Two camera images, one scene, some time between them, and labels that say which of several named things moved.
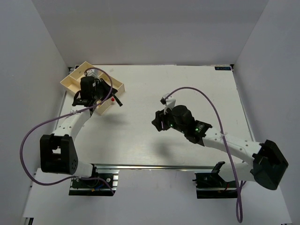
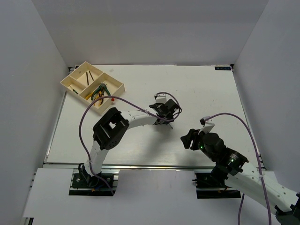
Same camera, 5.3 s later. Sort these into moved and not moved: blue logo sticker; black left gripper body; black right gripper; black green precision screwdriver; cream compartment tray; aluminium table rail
Moved: black left gripper body; black right gripper; black green precision screwdriver
Not moved: blue logo sticker; aluminium table rail; cream compartment tray
